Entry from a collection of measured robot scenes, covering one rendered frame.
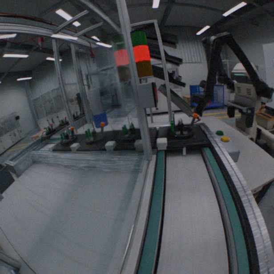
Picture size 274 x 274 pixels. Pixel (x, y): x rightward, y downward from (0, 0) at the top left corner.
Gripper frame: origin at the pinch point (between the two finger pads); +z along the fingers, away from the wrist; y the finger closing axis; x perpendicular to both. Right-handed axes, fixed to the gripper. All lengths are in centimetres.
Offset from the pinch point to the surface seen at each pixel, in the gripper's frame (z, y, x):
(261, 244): -37, 85, 10
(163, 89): -19.5, 12.2, -30.0
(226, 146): -24, 45, 9
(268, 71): -93, -226, 177
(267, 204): 26, 34, 138
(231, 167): -26, 59, 7
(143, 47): -48, 49, -34
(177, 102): -15.3, 13.7, -18.5
